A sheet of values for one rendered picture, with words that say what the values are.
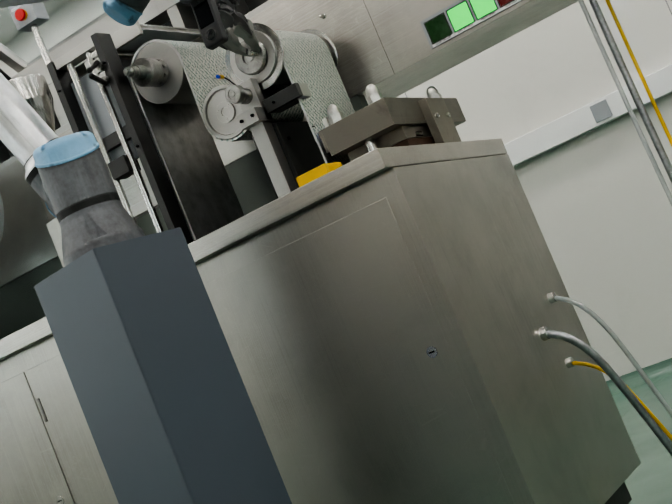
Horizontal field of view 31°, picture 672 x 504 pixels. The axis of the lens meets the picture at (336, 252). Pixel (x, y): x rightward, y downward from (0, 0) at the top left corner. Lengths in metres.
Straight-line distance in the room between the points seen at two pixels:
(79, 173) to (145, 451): 0.50
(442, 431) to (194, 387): 0.48
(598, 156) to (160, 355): 3.31
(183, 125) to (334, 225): 0.76
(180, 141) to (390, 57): 0.53
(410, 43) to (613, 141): 2.35
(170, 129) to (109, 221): 0.78
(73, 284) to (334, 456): 0.62
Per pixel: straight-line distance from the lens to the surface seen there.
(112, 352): 2.06
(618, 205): 5.09
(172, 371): 2.05
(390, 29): 2.86
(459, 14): 2.79
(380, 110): 2.46
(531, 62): 5.18
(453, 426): 2.23
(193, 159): 2.89
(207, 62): 2.84
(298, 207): 2.27
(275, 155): 2.57
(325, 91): 2.71
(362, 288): 2.25
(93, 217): 2.13
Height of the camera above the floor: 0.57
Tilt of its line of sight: 5 degrees up
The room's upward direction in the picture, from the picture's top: 22 degrees counter-clockwise
